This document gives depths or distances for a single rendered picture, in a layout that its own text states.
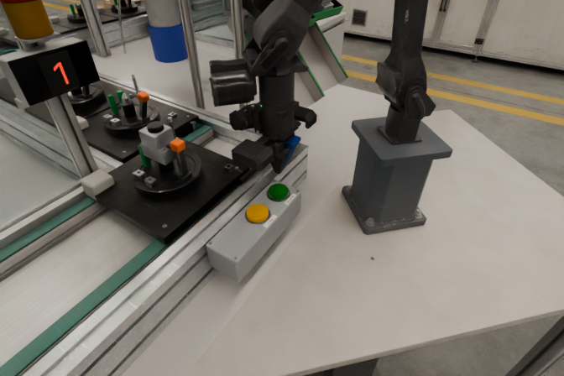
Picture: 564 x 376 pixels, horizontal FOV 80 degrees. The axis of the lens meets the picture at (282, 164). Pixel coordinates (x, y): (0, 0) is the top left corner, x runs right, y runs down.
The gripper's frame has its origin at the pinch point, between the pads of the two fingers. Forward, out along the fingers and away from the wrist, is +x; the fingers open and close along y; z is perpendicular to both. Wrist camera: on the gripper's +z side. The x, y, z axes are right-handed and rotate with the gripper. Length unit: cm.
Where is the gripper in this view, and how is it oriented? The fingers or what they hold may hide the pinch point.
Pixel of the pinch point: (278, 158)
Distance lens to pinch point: 61.9
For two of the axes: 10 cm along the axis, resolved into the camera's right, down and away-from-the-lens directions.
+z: -8.4, -3.2, 4.4
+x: 0.1, 8.0, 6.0
